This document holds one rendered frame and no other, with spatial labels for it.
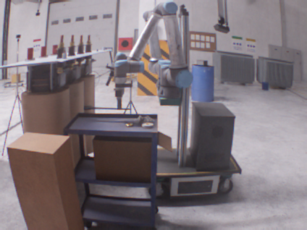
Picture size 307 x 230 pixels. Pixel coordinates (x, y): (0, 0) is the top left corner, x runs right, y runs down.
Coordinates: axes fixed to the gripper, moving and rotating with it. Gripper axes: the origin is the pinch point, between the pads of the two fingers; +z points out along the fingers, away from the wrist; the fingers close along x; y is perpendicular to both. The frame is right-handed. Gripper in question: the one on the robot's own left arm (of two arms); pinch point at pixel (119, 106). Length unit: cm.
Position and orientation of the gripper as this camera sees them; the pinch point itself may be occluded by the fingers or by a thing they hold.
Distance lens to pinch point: 219.7
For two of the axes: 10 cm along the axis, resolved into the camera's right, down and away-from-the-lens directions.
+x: -0.5, 2.6, -9.6
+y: -10.0, -0.4, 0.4
